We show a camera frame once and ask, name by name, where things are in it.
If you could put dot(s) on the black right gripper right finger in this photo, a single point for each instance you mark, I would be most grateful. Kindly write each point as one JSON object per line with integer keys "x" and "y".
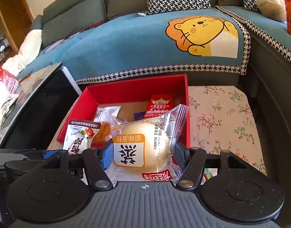
{"x": 183, "y": 155}

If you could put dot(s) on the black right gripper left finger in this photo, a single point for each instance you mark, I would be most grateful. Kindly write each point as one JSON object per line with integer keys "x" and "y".
{"x": 103, "y": 154}

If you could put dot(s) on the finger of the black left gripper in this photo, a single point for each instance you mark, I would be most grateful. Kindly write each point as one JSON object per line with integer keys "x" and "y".
{"x": 47, "y": 154}

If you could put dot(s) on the round meat floss cake packet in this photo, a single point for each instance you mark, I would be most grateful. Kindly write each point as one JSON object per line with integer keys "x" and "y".
{"x": 102, "y": 137}

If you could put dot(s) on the white red snack packet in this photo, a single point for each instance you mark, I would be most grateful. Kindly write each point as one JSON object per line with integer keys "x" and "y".
{"x": 79, "y": 135}

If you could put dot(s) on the steamed egg cake packet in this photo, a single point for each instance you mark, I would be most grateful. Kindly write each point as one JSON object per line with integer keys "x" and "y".
{"x": 143, "y": 150}

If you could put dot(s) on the silver snack bar wrapper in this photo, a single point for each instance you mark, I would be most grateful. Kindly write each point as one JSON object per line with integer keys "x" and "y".
{"x": 103, "y": 113}

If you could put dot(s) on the blue wafer biscuit packet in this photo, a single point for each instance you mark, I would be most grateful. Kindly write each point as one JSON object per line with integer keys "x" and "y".
{"x": 139, "y": 115}

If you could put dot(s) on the red spicy strip packet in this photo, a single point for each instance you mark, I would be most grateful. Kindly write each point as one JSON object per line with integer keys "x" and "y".
{"x": 158, "y": 105}

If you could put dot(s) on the floral seat cushion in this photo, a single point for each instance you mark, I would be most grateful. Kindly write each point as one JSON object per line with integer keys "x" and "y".
{"x": 220, "y": 119}

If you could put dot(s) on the red cardboard box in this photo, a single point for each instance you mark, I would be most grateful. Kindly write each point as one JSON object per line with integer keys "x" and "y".
{"x": 131, "y": 95}

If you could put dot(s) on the red white bag on table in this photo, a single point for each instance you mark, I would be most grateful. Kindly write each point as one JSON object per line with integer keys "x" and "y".
{"x": 8, "y": 85}

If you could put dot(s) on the white cloth on sofa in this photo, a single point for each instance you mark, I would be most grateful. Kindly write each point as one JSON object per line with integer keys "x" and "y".
{"x": 28, "y": 52}

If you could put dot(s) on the teal lion sofa cover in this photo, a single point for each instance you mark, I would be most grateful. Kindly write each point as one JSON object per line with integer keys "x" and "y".
{"x": 229, "y": 55}

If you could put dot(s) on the wooden cabinet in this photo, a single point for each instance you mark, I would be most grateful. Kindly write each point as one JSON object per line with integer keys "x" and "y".
{"x": 16, "y": 20}

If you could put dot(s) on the grey green sofa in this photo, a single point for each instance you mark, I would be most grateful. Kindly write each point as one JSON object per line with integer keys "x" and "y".
{"x": 71, "y": 28}

